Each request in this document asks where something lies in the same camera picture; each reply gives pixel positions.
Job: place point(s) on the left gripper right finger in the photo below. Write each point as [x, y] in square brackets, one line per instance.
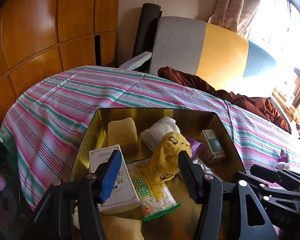
[192, 174]

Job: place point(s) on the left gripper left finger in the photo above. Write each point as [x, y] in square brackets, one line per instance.
[106, 176]

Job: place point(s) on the white printed carton box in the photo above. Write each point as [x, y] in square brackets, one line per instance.
[123, 196]

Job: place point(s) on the small green white box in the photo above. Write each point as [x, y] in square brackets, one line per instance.
[213, 151]

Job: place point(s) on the yellow sock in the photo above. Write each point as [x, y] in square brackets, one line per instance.
[163, 165]

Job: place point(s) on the yellow sponge cake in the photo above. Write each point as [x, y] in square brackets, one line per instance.
[122, 228]
[123, 133]

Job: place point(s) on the green white cracker packet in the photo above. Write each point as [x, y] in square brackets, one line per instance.
[155, 198]

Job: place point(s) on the cream sock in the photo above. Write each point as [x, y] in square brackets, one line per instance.
[152, 136]

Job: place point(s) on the green-edged cracker packet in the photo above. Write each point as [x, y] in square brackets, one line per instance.
[205, 168]

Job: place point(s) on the purple cartoon snack packet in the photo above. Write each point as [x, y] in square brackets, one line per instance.
[284, 157]

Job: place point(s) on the white plastic-wrapped bun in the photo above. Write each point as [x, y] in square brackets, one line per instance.
[75, 218]

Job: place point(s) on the gold metal tin box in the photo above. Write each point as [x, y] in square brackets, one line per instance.
[151, 125]

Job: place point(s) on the striped pink green bedsheet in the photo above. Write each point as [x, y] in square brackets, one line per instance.
[49, 120]

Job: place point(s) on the dark red blanket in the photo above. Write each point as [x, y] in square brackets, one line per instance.
[262, 107]

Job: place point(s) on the orange wooden wardrobe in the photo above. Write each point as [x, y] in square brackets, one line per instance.
[40, 38]

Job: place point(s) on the black rolled mat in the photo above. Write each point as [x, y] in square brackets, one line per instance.
[147, 27]

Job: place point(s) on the beige curtain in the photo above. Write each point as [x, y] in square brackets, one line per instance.
[235, 15]

